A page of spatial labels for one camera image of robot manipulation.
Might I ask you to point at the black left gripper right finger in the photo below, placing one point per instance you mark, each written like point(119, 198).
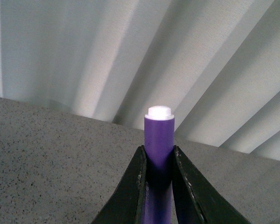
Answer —
point(196, 200)

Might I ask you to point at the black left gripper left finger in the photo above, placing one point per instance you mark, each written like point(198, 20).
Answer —
point(127, 203)

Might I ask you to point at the purple marker pen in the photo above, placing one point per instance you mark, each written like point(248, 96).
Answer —
point(159, 125)

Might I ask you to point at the white pleated curtain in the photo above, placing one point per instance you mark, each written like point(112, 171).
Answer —
point(215, 63)

